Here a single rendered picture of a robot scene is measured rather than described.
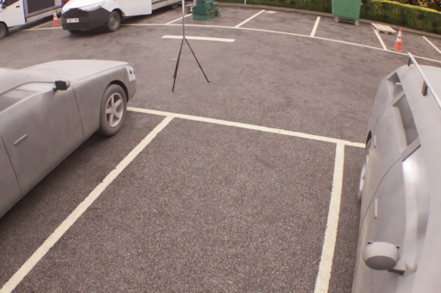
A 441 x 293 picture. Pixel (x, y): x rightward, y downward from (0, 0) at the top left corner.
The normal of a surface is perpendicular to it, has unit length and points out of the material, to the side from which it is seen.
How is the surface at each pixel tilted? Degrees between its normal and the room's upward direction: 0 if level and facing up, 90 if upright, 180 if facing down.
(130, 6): 90
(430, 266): 34
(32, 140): 83
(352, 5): 94
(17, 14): 93
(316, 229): 0
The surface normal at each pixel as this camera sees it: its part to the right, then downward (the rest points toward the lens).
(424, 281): -0.51, -0.66
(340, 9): -0.28, 0.53
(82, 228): 0.00, -0.88
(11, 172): 0.95, 0.09
